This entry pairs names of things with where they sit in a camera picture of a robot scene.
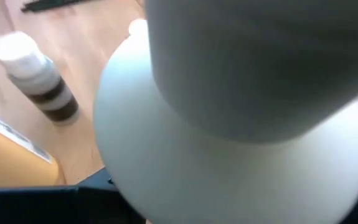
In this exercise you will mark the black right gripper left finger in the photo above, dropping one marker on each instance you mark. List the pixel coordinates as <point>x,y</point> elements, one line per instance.
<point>41,205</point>

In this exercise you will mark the large yellow paint bottle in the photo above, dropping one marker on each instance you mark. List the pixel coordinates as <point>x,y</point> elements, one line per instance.
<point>10,158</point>

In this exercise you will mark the small grey paint bottle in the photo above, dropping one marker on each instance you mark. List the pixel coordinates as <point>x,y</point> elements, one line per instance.
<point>41,90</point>

